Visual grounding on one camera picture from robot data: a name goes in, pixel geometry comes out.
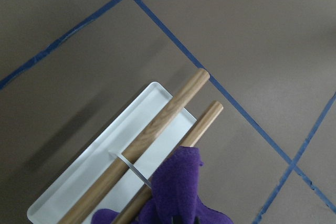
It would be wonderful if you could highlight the purple towel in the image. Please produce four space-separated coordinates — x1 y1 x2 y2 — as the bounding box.
90 145 234 224

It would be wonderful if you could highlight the wooden rack rod far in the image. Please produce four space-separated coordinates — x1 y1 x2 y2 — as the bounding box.
112 101 224 224

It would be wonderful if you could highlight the wooden rack rod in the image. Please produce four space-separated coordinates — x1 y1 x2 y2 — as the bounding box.
58 68 210 223
112 101 224 224

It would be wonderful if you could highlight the wooden rack rod near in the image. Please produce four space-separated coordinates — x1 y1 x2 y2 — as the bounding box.
58 68 210 223

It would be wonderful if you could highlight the white rack base tray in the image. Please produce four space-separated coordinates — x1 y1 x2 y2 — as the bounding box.
27 82 196 223

